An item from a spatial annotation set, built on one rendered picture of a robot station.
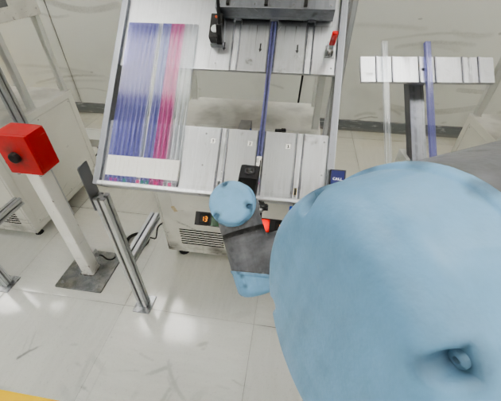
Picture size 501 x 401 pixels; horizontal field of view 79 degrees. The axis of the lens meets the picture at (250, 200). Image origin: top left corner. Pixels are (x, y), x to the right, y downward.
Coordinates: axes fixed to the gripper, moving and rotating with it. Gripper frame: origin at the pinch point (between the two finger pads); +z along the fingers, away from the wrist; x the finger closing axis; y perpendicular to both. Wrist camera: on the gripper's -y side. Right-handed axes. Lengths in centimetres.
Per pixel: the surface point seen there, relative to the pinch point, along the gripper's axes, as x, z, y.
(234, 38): -11, 2, -51
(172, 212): -42, 52, 2
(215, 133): -13.7, 2.3, -21.1
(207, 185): -14.1, 2.4, -5.3
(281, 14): 2, -1, -56
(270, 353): 8, 46, 54
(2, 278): -120, 50, 41
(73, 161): -124, 88, -25
